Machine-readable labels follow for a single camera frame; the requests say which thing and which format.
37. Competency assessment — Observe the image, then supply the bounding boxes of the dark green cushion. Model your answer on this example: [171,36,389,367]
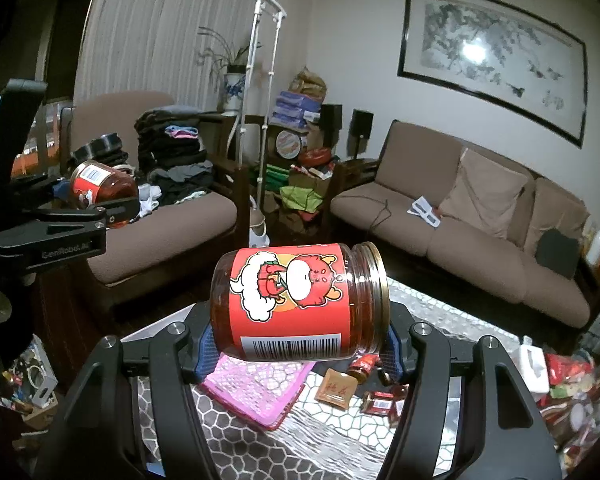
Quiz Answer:
[534,229,580,280]

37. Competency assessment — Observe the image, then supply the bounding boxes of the red sauce jar cartoon label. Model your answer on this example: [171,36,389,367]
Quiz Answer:
[69,160,140,228]

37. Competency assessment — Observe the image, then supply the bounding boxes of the red sauce jar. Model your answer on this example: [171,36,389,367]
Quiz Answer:
[347,354,381,385]

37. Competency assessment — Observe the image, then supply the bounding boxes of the tan sofa cushion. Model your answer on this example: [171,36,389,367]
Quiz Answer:
[439,148,529,238]

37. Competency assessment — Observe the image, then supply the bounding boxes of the pink plastic basket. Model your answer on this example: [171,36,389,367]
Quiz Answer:
[201,354,314,430]

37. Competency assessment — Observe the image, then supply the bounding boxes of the framed ink painting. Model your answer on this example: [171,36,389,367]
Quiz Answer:
[398,0,588,146]

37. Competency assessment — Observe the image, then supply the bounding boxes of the papers on sofa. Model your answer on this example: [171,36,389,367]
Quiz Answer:
[407,196,441,229]

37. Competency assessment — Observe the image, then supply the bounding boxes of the white garment steamer stand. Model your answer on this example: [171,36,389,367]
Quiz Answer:
[235,0,287,248]

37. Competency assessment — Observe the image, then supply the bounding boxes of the brown three-seat sofa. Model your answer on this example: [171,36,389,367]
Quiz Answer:
[328,122,592,328]

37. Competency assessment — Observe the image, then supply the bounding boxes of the red sauce jar barcode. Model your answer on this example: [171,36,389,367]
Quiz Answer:
[210,242,390,362]

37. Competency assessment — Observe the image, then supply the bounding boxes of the brown tea packet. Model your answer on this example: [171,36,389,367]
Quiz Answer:
[315,368,358,411]

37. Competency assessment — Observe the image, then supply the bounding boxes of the white tissue box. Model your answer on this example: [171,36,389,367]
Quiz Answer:
[513,336,550,400]

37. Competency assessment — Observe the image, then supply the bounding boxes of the pile of folded clothes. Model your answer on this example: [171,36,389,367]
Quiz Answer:
[134,105,213,206]

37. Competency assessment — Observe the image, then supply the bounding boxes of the potted plant blue vase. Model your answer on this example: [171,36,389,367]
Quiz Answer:
[196,26,250,116]

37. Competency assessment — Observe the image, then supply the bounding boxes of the brown armchair left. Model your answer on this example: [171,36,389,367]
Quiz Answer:
[69,91,247,288]

